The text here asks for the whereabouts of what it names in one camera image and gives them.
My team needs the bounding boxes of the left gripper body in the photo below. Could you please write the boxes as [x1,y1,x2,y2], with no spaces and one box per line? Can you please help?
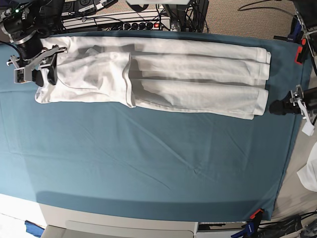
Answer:
[290,85,317,126]

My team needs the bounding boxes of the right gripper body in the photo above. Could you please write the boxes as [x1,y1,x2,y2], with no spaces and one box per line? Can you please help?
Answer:
[6,45,67,74]

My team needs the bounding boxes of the white T-shirt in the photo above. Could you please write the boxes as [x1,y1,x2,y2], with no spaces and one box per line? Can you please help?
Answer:
[35,37,271,119]

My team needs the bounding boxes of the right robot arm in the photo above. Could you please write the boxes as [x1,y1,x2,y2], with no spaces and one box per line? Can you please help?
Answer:
[0,0,67,87]

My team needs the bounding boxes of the orange black clamp upper right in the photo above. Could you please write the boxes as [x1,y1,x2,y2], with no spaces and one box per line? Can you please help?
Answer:
[295,38,309,64]

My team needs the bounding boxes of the orange black clamp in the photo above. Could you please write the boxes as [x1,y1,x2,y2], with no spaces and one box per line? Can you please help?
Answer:
[295,38,309,64]
[250,208,264,219]

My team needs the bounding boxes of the blue black clamp upper right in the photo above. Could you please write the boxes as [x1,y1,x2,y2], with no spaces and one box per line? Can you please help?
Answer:
[273,18,303,44]

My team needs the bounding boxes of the blue black clamp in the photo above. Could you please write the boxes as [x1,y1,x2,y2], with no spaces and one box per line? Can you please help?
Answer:
[273,18,303,44]
[231,218,261,238]

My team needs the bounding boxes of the white cloth at right edge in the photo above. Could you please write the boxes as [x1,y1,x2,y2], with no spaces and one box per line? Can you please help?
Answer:
[297,143,317,192]

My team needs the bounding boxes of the teal table cloth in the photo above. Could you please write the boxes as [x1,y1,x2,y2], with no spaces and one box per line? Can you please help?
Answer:
[0,45,301,222]

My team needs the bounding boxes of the grey plastic bin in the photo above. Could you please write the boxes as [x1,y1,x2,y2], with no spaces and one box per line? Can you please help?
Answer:
[42,220,195,238]

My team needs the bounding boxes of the blue cloth on floor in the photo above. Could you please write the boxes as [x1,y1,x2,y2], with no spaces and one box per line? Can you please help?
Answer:
[24,221,45,238]

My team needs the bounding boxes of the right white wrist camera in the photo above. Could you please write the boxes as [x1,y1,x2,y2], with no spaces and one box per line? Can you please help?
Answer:
[13,68,33,84]

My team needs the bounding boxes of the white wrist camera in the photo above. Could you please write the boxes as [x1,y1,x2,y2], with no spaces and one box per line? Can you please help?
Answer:
[13,68,33,84]
[302,121,315,136]

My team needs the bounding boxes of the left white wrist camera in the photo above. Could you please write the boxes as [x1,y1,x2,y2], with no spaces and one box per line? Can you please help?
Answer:
[302,121,315,136]

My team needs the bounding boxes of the white power strip red switch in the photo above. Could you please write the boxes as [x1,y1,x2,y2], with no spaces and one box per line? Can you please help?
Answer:
[98,20,170,31]

